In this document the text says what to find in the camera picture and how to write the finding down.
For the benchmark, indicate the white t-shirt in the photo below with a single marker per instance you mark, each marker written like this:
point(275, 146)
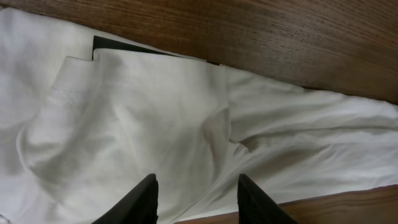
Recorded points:
point(81, 127)

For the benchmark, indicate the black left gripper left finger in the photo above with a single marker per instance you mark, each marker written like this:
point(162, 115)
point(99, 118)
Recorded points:
point(138, 206)

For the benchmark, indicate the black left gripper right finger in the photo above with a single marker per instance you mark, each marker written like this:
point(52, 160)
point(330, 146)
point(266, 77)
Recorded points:
point(256, 207)

